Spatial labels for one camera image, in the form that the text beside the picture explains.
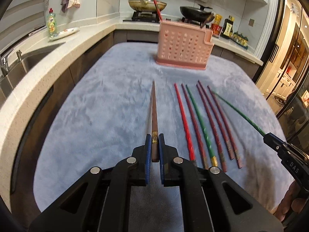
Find green chopstick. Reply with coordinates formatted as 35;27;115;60
185;85;218;167
212;91;266;137

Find black gas stove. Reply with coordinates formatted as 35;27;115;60
122;11;213;25

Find person's right hand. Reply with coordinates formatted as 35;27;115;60
275;181;301;222

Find red chopstick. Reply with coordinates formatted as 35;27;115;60
174;83;196;162
153;0;163;22

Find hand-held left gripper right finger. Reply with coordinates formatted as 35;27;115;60
159;134;284;232

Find pink perforated utensil holder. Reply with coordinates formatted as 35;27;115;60
155;20;215;71

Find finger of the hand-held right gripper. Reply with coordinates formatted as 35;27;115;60
263;132;294;161

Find patterned ceramic plate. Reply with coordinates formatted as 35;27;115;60
49;27;80;39

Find speckled white kitchen counter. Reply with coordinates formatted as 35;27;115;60
0;19;264;184

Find black wok with lid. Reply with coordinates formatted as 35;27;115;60
179;4;215;19

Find dark soy sauce bottle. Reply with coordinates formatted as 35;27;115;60
221;15;235;40

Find rack of spice jars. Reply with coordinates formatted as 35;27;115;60
230;31;249;48

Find red seasoning container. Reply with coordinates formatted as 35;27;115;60
211;23;223;37

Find white window blinds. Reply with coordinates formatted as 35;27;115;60
0;0;53;54

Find chrome kitchen faucet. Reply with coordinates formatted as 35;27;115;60
0;52;11;78

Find green dish soap bottle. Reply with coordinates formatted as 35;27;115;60
46;8;59;39

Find stainless steel sink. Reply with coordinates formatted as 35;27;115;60
20;45;61;71

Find beige pan with glass lid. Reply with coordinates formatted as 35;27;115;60
128;0;168;13

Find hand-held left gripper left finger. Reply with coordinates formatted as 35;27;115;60
28;134;153;232

